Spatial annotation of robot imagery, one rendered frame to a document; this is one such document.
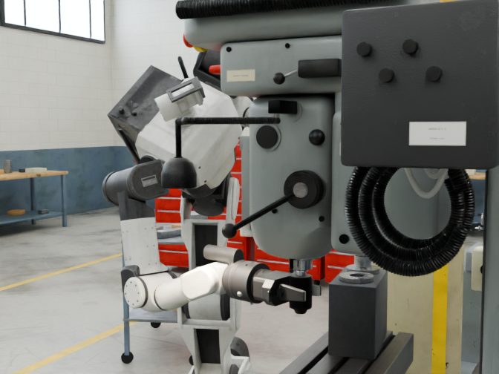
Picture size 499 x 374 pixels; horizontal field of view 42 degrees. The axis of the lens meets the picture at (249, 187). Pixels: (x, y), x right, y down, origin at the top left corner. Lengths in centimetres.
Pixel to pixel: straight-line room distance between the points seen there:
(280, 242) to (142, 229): 52
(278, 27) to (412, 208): 40
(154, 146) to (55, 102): 1006
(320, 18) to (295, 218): 37
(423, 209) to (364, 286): 56
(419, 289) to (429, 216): 197
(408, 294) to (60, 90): 950
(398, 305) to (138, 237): 172
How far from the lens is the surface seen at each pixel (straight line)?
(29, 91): 1133
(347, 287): 165
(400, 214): 113
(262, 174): 123
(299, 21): 118
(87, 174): 1235
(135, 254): 166
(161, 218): 695
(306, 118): 119
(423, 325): 312
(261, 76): 121
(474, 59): 85
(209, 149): 172
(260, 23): 121
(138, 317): 442
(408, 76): 86
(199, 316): 210
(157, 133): 173
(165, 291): 159
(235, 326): 210
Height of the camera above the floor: 157
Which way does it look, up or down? 5 degrees down
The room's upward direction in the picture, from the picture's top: straight up
